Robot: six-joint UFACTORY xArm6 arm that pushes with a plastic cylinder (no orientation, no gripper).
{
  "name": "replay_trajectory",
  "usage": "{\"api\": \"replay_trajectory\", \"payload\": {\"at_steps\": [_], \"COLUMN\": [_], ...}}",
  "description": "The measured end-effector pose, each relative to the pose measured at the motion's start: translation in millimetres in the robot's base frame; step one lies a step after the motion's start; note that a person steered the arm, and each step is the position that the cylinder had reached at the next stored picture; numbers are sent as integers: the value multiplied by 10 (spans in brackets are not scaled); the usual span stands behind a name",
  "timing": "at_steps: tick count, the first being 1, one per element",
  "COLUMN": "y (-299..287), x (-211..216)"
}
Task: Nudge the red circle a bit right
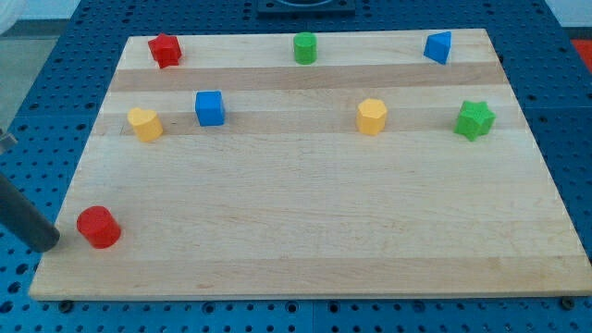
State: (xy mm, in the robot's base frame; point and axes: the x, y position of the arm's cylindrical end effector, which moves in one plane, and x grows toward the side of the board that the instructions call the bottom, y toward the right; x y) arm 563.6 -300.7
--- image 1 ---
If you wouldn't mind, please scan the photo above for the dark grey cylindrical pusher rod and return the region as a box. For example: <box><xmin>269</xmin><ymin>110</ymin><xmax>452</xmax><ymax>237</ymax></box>
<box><xmin>1</xmin><ymin>175</ymin><xmax>60</xmax><ymax>253</ymax></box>

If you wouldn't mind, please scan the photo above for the red cylinder block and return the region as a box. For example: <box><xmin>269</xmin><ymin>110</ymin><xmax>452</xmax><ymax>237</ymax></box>
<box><xmin>77</xmin><ymin>205</ymin><xmax>122</xmax><ymax>249</ymax></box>

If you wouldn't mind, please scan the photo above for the blue cube block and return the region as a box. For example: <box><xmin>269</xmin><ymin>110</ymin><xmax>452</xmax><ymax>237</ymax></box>
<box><xmin>195</xmin><ymin>91</ymin><xmax>226</xmax><ymax>127</ymax></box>

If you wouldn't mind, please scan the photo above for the red star block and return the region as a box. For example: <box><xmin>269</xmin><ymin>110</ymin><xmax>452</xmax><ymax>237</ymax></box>
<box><xmin>148</xmin><ymin>33</ymin><xmax>182</xmax><ymax>68</ymax></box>

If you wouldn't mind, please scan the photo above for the green cylinder block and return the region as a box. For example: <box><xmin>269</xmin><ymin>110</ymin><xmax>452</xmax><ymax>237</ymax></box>
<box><xmin>293</xmin><ymin>31</ymin><xmax>317</xmax><ymax>65</ymax></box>

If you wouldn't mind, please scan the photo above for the light wooden board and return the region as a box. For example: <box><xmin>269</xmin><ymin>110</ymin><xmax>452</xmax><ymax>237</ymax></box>
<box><xmin>30</xmin><ymin>29</ymin><xmax>591</xmax><ymax>301</ymax></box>

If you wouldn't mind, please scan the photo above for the yellow hexagon block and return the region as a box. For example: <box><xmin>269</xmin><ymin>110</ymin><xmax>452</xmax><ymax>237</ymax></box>
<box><xmin>355</xmin><ymin>98</ymin><xmax>388</xmax><ymax>136</ymax></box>

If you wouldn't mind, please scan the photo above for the blue triangular prism block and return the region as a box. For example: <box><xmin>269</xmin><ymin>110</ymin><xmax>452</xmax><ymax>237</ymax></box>
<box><xmin>423</xmin><ymin>31</ymin><xmax>452</xmax><ymax>65</ymax></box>

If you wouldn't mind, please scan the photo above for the green star block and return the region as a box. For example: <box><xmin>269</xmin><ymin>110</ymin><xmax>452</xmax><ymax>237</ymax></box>
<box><xmin>453</xmin><ymin>101</ymin><xmax>497</xmax><ymax>142</ymax></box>

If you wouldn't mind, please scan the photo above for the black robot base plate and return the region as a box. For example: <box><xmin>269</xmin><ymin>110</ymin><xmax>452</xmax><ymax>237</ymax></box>
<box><xmin>254</xmin><ymin>0</ymin><xmax>356</xmax><ymax>16</ymax></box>

